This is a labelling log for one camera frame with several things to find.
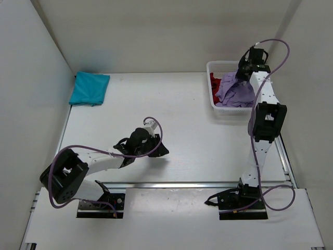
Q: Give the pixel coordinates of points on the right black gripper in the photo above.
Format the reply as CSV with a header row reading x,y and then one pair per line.
x,y
239,74

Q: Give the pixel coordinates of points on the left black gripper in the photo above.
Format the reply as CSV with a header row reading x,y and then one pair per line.
x,y
161,151

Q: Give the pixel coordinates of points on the purple t shirt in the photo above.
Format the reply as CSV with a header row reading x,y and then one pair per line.
x,y
234,93

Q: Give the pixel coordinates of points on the teal t shirt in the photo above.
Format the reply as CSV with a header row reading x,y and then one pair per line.
x,y
89,89

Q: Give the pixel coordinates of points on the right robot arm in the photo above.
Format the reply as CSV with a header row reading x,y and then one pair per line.
x,y
267,117

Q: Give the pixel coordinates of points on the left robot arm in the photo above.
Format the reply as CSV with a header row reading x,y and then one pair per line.
x,y
70,169

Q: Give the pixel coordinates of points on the red t shirt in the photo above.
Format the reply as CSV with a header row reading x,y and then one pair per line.
x,y
215,84

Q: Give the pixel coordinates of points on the white plastic basket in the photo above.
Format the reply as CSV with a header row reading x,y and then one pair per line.
x,y
219,68

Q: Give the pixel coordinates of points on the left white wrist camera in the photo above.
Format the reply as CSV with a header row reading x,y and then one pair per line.
x,y
150,126

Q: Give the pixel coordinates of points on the aluminium front rail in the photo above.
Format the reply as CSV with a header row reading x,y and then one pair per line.
x,y
170,185

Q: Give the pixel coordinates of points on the aluminium rail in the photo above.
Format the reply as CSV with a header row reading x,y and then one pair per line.
x,y
170,185
285,161

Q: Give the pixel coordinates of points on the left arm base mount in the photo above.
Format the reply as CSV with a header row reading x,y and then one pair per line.
x,y
98,201

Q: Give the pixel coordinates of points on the aluminium right side rail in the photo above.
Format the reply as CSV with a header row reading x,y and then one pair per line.
x,y
285,161

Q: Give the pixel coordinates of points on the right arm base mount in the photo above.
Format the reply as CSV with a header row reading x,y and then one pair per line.
x,y
240,203

